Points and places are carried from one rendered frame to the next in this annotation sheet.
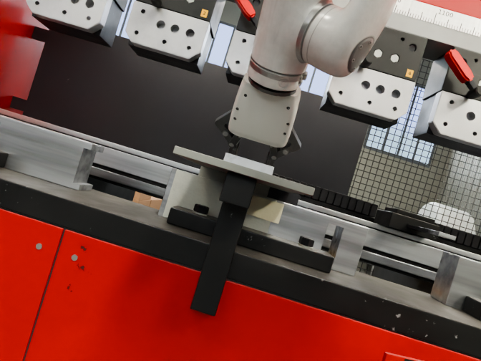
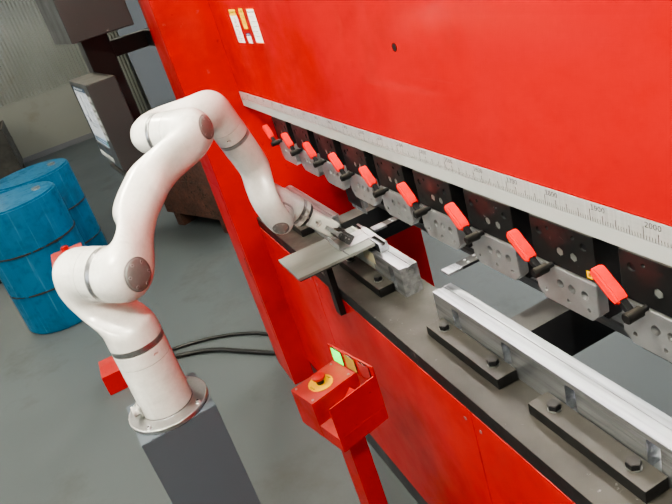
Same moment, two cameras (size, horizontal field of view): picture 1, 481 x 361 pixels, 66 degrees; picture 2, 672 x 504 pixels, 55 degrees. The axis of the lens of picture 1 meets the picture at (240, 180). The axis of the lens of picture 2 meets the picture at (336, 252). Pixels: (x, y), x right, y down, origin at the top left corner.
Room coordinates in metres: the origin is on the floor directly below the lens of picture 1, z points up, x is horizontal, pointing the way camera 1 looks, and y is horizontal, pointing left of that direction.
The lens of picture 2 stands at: (0.01, -1.75, 1.86)
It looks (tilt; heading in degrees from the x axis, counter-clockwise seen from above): 25 degrees down; 71
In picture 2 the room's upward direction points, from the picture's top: 17 degrees counter-clockwise
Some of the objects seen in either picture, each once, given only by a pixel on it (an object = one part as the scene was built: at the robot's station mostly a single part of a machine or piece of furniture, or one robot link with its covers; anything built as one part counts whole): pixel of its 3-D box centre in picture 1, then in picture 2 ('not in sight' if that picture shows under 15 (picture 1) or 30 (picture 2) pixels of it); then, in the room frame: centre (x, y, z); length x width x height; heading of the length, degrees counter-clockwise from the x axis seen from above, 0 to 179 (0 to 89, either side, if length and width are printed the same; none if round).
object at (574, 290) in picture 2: not in sight; (581, 258); (0.70, -0.98, 1.26); 0.15 x 0.09 x 0.17; 88
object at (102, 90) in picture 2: not in sight; (108, 119); (0.23, 1.20, 1.42); 0.45 x 0.12 x 0.36; 94
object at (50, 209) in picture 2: not in sight; (48, 239); (-0.36, 3.28, 0.46); 1.23 x 0.75 x 0.91; 91
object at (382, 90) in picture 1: (369, 75); (370, 169); (0.72, -0.18, 1.26); 0.15 x 0.09 x 0.17; 88
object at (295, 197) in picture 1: (249, 183); (369, 237); (0.73, -0.02, 0.99); 0.20 x 0.03 x 0.03; 88
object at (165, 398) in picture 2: not in sight; (153, 375); (-0.02, -0.38, 1.09); 0.19 x 0.19 x 0.18
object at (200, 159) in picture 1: (245, 174); (325, 252); (0.58, 0.00, 1.00); 0.26 x 0.18 x 0.01; 178
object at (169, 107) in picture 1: (192, 125); not in sight; (1.25, 0.21, 1.12); 1.13 x 0.02 x 0.44; 88
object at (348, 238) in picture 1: (261, 220); (380, 258); (0.73, -0.06, 0.92); 0.39 x 0.06 x 0.10; 88
